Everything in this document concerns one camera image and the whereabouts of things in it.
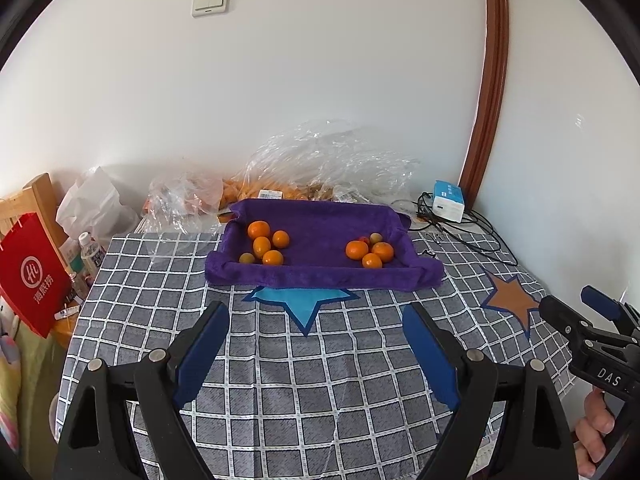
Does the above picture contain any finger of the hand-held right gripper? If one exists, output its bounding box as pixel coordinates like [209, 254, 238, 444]
[539, 296, 593, 343]
[581, 285, 628, 322]

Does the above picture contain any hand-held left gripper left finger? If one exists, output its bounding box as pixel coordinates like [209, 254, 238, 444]
[52, 301, 231, 480]

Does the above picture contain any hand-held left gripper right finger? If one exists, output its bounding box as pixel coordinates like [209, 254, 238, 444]
[401, 301, 577, 480]

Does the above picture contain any purple towel-lined tray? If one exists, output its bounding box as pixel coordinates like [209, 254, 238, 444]
[204, 198, 446, 292]

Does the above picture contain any person's right hand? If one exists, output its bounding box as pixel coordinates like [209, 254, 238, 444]
[572, 388, 619, 480]

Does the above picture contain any grey checked tablecloth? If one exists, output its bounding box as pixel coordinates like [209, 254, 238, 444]
[54, 220, 576, 480]

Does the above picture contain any clear water bottle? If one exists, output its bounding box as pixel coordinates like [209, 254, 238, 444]
[78, 232, 106, 278]

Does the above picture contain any blue white charger box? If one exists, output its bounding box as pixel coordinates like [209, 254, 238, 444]
[432, 197, 466, 223]

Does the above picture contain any clear plastic bag of fruit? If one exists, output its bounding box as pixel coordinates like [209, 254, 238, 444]
[141, 170, 226, 233]

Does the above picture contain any clear bag of kumquats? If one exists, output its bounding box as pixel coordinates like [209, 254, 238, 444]
[220, 177, 301, 206]

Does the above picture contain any yellow-green bedding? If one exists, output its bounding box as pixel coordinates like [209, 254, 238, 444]
[0, 295, 66, 461]

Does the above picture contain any red paper bag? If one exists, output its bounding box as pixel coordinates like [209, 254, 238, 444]
[0, 212, 73, 338]

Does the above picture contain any white plastic bag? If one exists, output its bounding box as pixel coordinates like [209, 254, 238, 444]
[56, 166, 141, 246]

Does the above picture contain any large crumpled clear plastic bag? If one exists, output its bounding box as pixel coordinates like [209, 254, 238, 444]
[245, 119, 421, 206]

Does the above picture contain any wooden chair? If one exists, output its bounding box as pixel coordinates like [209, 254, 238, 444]
[0, 173, 68, 271]

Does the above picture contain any black cable bundle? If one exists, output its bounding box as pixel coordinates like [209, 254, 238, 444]
[410, 192, 521, 266]

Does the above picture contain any brown wooden door frame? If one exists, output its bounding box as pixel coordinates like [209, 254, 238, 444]
[460, 0, 510, 211]

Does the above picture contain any white wall light switch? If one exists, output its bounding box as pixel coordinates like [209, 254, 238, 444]
[191, 0, 231, 18]

